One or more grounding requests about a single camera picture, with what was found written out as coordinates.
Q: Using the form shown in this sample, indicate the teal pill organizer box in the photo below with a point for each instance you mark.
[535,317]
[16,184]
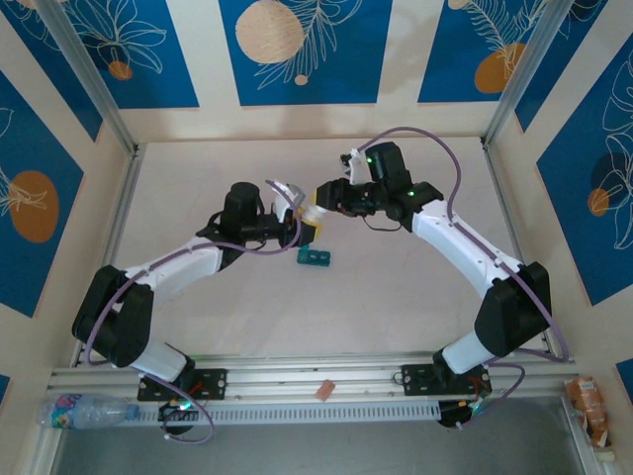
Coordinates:
[316,258]

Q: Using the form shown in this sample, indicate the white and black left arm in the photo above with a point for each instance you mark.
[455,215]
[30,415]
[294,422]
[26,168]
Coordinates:
[168,267]

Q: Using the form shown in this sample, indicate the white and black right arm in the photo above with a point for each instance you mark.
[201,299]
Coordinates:
[460,242]

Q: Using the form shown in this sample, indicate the small pink block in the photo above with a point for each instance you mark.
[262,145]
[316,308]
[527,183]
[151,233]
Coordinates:
[324,390]

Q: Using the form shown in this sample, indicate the small controller board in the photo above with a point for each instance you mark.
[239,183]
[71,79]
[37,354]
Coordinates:
[178,408]
[475,406]

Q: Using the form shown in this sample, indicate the clear plastic water bottle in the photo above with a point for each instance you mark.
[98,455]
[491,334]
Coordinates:
[84,411]

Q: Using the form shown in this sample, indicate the crumpled orange drink carton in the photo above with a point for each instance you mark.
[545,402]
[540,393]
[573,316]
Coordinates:
[588,410]

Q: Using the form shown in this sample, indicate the small white object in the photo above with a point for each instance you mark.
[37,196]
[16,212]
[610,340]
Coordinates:
[605,455]

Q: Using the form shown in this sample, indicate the aluminium side rail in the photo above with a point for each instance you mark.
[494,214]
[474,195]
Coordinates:
[121,208]
[502,198]

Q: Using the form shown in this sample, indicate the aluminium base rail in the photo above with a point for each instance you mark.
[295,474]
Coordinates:
[297,376]

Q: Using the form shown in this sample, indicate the aluminium frame post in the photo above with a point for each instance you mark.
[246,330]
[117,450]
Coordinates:
[525,74]
[89,74]

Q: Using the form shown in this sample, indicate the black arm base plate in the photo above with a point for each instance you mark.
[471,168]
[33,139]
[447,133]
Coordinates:
[212,383]
[415,381]

